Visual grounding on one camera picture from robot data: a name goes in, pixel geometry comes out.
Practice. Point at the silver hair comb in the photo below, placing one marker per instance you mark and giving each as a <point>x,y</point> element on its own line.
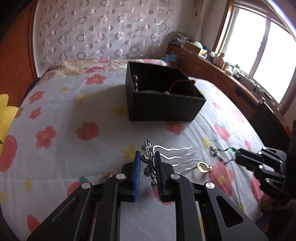
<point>146,148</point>

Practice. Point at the cardboard box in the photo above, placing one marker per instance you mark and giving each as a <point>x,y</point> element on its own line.
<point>192,48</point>

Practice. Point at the long wooden cabinet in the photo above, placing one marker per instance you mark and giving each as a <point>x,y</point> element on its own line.
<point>203,67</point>

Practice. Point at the dark wooden chair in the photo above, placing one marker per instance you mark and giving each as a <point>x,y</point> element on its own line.
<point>266,125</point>

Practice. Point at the small gold ornament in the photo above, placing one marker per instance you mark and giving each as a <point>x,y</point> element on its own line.
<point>108,175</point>

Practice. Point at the strawberry print bed sheet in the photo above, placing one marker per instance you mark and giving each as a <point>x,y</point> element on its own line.
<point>69,111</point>

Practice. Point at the floral quilt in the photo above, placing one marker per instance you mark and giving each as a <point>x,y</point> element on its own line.
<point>76,67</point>

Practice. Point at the black storage box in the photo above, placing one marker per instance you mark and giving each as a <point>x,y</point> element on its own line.
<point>161,109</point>

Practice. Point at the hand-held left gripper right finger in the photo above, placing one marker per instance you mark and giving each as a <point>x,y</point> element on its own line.
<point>158,176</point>

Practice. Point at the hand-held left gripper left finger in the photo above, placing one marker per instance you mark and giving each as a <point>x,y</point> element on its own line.
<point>138,176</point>

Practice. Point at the circle pattern sheer curtain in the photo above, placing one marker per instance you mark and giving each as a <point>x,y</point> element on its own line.
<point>104,30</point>

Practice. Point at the stack of magazines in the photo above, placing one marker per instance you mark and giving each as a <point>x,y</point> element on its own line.
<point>178,38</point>

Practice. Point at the silver hairpin with green bead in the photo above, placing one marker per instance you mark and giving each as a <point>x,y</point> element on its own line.
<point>216,154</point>

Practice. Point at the blue gift bag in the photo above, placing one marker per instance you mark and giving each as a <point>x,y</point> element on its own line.
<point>171,60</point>

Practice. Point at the window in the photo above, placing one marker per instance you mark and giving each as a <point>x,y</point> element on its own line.
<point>245,41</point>

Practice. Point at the beige window curtain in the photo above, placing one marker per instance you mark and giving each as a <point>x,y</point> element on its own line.
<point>208,20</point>

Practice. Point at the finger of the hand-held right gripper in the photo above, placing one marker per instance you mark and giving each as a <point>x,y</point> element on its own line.
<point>272,156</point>
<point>272,172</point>

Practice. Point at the yellow plush toy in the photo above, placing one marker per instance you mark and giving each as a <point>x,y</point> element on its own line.
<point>7,113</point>

